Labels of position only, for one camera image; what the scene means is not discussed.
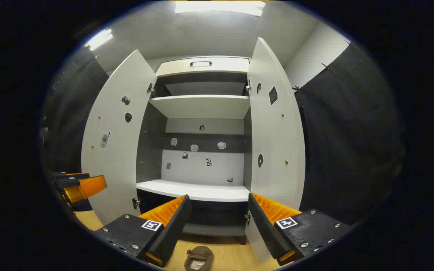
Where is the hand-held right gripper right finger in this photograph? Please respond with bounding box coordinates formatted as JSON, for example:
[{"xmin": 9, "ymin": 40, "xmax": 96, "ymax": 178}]
[{"xmin": 247, "ymin": 192, "xmax": 354, "ymax": 266}]

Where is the white shoe cabinet door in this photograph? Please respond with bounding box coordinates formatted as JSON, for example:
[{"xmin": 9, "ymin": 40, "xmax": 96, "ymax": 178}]
[
  {"xmin": 244, "ymin": 37, "xmax": 306, "ymax": 263},
  {"xmin": 81, "ymin": 50, "xmax": 158, "ymax": 225}
]

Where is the black backdrop cloth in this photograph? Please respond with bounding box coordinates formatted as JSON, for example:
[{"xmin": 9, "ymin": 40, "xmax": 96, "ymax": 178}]
[{"xmin": 42, "ymin": 41, "xmax": 404, "ymax": 226}]

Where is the large ceiling light panel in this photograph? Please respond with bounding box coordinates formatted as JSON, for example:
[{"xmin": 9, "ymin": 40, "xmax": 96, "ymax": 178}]
[{"xmin": 175, "ymin": 0, "xmax": 266, "ymax": 17}]

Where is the small ceiling light panel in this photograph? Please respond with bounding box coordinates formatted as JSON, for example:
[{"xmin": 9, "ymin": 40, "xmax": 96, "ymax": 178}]
[{"xmin": 87, "ymin": 29, "xmax": 113, "ymax": 51}]

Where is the brown fuzzy shoe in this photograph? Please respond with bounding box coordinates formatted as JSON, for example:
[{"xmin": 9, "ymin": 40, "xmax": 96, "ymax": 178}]
[{"xmin": 184, "ymin": 246, "xmax": 214, "ymax": 271}]

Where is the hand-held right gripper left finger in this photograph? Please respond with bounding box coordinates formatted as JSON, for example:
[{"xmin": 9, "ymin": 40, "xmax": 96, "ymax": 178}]
[{"xmin": 92, "ymin": 194, "xmax": 192, "ymax": 268}]

